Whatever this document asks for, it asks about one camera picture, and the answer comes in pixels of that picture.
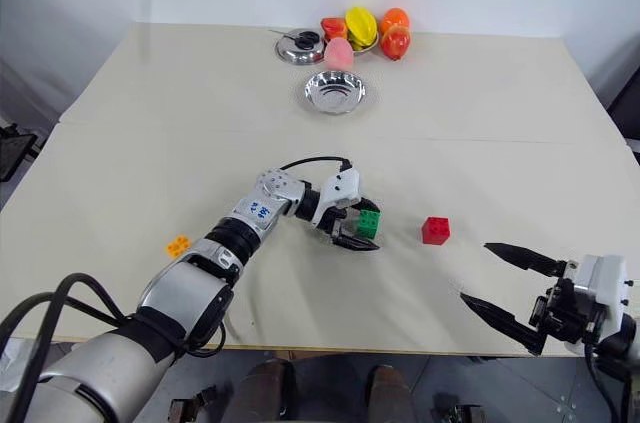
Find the dark object beside table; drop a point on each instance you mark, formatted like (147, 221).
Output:
(627, 118)

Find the red toy fruit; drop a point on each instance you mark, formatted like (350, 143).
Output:
(333, 29)

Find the black equipment beside table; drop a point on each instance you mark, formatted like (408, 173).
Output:
(15, 150)

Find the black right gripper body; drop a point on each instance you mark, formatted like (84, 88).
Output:
(560, 315)

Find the red orange toy mango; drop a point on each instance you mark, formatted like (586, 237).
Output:
(396, 43)

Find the steel plate under fruit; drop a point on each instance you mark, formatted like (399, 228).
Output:
(366, 48)

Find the green toy cube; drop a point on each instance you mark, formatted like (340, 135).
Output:
(369, 224)

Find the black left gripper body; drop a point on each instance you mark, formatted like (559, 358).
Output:
(337, 225)

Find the pink toy peach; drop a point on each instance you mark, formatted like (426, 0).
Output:
(340, 54)

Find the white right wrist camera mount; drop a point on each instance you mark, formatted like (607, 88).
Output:
(607, 283)

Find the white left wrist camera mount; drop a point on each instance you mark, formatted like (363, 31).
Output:
(344, 188)

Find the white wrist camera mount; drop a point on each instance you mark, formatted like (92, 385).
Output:
(344, 188)
(607, 283)

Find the yellow toy starfruit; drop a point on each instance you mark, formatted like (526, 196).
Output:
(361, 25)

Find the white crumpled bag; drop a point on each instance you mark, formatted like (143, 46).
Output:
(12, 363)

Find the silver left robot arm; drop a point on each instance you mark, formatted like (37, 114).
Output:
(190, 293)

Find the red toy cube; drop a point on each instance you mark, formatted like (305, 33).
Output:
(435, 232)

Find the orange toy cube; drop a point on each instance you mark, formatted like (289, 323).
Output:
(178, 246)

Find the orange toy fruit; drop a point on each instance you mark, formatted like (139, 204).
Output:
(395, 19)

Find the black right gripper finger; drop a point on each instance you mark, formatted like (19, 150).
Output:
(510, 325)
(530, 259)

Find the steel bowl with black lid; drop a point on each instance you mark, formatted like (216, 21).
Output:
(297, 48)

